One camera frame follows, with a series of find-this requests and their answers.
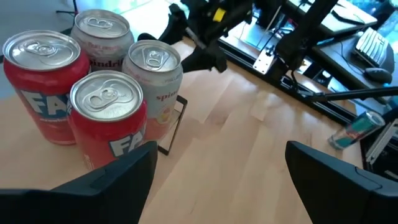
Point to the black tripod stand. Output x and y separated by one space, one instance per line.
74 7

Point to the white pink Spindrift can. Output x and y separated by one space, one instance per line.
161 90
102 46

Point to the slim blue silver energy can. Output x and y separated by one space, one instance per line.
354 130

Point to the red Fanta soda can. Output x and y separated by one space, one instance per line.
46 93
102 140

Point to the black aluminium rig frame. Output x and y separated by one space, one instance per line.
323 104

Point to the black computer mouse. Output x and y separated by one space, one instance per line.
377 75

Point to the silver metal bracket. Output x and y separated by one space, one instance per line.
382 140

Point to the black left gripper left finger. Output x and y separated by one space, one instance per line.
93 199

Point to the small yellow tag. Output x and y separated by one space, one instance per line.
219 14

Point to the dark office desk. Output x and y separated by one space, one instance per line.
326 21

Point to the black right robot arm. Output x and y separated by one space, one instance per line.
298 40

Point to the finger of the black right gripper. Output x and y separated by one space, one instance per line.
205 60
175 28

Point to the grey office desk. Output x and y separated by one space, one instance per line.
345 59

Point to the computer keyboard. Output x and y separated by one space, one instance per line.
373 46

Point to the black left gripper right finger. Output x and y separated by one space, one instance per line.
348 196

